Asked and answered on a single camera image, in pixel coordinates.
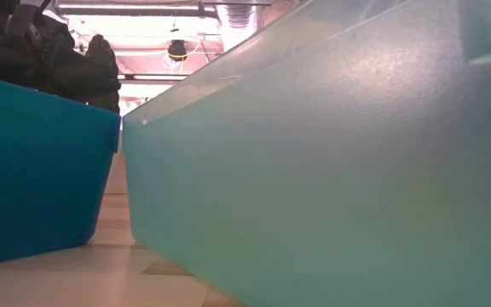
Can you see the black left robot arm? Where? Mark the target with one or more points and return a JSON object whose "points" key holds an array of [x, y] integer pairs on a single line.
{"points": [[2, 51]]}

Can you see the blue plastic bin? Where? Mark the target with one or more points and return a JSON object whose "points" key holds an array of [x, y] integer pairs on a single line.
{"points": [[36, 170]]}

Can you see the light green translucent bin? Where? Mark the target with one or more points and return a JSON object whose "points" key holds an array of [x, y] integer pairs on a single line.
{"points": [[313, 192]]}

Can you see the tall green cactus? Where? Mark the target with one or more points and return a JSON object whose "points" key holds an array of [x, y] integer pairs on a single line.
{"points": [[100, 47]]}

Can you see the long ceiling light fixture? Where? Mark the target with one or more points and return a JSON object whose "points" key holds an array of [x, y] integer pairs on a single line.
{"points": [[143, 7]]}

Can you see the black ceiling lamp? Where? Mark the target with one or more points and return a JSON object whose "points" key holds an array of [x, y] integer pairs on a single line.
{"points": [[177, 49]]}

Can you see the silver ceiling air duct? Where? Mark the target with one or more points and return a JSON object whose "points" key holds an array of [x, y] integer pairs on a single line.
{"points": [[237, 19]]}

